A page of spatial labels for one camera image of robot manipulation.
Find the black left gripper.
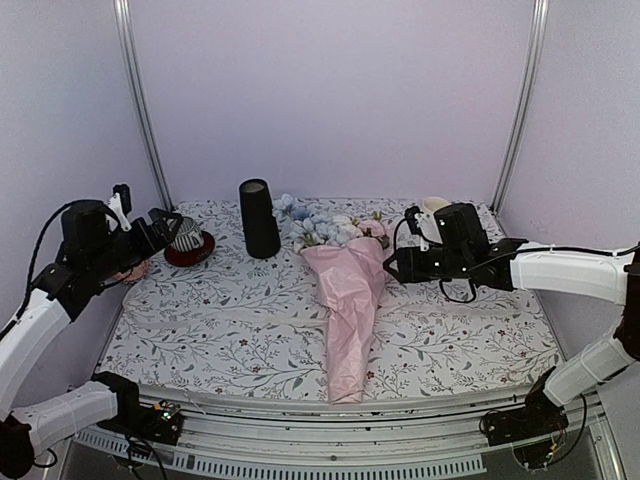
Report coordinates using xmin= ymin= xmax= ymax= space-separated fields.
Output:
xmin=89 ymin=206 xmax=184 ymax=282

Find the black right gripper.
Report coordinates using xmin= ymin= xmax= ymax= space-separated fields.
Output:
xmin=385 ymin=245 xmax=471 ymax=283

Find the pink flower bouquet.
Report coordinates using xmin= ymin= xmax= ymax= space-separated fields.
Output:
xmin=273 ymin=194 xmax=390 ymax=404

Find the cream printed ribbon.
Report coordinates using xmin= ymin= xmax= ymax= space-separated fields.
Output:
xmin=121 ymin=296 xmax=533 ymax=331

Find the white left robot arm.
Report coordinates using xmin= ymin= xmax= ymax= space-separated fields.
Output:
xmin=1 ymin=192 xmax=184 ymax=479

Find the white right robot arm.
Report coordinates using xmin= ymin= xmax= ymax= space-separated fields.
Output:
xmin=383 ymin=203 xmax=639 ymax=436

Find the black tapered vase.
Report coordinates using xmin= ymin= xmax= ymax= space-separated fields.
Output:
xmin=239 ymin=178 xmax=281 ymax=259

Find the striped grey teacup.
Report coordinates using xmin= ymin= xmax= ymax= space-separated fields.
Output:
xmin=171 ymin=216 xmax=205 ymax=253

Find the red lacquer saucer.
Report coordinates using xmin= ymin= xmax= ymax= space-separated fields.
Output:
xmin=163 ymin=232 xmax=215 ymax=267

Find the cream ceramic mug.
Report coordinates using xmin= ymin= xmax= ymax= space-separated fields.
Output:
xmin=419 ymin=197 xmax=451 ymax=243

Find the floral patterned tablecloth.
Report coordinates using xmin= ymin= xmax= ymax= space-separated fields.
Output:
xmin=91 ymin=197 xmax=575 ymax=401

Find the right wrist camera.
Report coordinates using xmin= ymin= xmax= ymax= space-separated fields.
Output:
xmin=404 ymin=205 xmax=438 ymax=252

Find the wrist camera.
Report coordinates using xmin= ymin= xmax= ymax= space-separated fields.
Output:
xmin=106 ymin=184 xmax=132 ymax=233
xmin=404 ymin=205 xmax=438 ymax=252

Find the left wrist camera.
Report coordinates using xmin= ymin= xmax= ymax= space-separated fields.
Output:
xmin=106 ymin=184 xmax=132 ymax=233

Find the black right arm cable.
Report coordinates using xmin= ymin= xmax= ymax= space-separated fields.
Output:
xmin=438 ymin=277 xmax=479 ymax=304

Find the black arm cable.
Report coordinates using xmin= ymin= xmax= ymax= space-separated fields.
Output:
xmin=438 ymin=277 xmax=479 ymax=304
xmin=12 ymin=199 xmax=109 ymax=321

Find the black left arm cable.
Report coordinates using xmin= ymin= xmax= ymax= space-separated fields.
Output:
xmin=12 ymin=199 xmax=109 ymax=321

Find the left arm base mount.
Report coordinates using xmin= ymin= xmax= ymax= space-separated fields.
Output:
xmin=98 ymin=397 xmax=184 ymax=446

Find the left aluminium frame post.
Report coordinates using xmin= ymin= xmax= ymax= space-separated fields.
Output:
xmin=113 ymin=0 xmax=174 ymax=210

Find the aluminium frame post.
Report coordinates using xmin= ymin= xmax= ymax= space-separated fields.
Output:
xmin=113 ymin=0 xmax=174 ymax=210
xmin=490 ymin=0 xmax=550 ymax=216

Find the aluminium front rail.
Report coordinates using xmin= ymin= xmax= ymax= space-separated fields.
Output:
xmin=42 ymin=384 xmax=621 ymax=480

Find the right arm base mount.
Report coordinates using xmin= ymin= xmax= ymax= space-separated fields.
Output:
xmin=479 ymin=367 xmax=569 ymax=470

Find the right aluminium frame post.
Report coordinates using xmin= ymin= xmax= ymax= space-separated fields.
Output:
xmin=490 ymin=0 xmax=550 ymax=216

